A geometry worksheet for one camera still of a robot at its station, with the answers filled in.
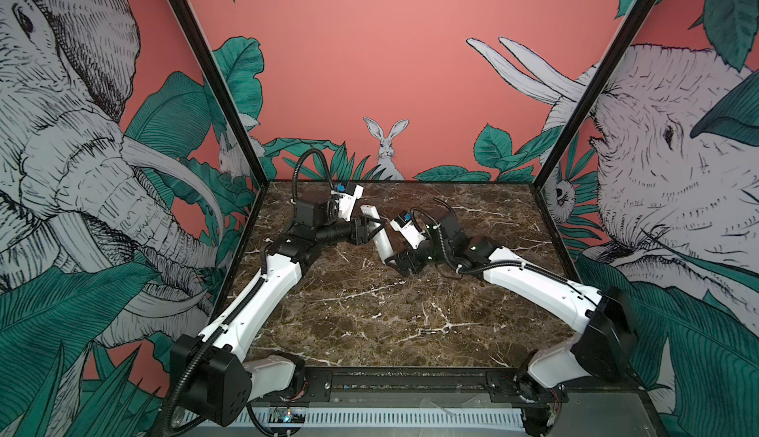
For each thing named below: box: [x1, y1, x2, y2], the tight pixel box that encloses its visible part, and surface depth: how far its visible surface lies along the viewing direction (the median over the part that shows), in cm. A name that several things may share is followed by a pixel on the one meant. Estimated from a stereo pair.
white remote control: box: [359, 204, 395, 263], surface depth 74 cm
